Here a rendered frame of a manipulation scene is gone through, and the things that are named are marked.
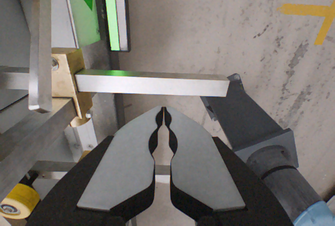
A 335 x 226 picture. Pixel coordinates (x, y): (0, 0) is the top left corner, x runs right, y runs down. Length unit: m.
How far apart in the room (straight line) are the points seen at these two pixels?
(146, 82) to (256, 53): 1.06
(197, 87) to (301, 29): 1.18
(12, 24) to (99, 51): 0.23
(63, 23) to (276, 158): 0.85
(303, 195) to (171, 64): 0.91
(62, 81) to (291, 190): 0.71
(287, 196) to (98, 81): 0.66
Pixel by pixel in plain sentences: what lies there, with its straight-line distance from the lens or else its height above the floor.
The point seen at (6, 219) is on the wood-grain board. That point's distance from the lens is 0.57.
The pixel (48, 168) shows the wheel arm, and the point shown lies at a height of 0.82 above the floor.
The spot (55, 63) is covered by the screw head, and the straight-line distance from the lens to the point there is 0.28.
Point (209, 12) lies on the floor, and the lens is 1.10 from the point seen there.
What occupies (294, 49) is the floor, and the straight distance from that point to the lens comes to 1.40.
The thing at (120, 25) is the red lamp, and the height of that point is 0.70.
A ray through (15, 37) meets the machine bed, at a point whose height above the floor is 0.67.
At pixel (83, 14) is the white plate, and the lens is 0.34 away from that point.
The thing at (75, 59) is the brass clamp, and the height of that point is 0.82.
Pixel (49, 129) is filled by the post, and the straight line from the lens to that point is 0.26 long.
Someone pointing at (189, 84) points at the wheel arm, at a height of 0.83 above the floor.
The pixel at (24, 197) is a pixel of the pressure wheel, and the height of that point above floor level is 0.89.
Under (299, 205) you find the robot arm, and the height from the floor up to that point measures 0.82.
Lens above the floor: 1.07
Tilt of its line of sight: 61 degrees down
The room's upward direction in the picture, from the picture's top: 179 degrees clockwise
